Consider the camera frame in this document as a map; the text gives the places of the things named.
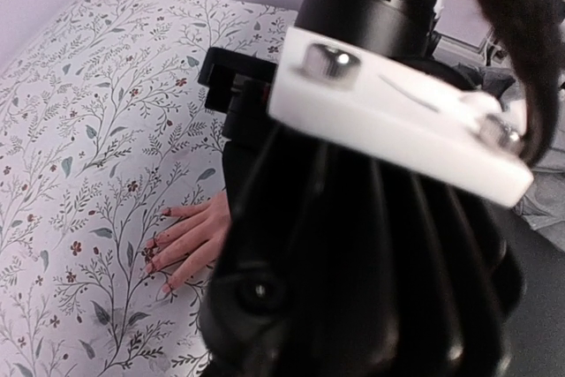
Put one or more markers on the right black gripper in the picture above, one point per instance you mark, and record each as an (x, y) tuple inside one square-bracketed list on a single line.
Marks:
[(366, 6)]

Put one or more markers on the person's bare hand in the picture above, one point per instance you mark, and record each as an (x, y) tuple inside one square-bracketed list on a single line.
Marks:
[(192, 242)]

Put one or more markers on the floral patterned table mat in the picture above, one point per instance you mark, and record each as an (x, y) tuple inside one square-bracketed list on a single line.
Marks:
[(103, 125)]

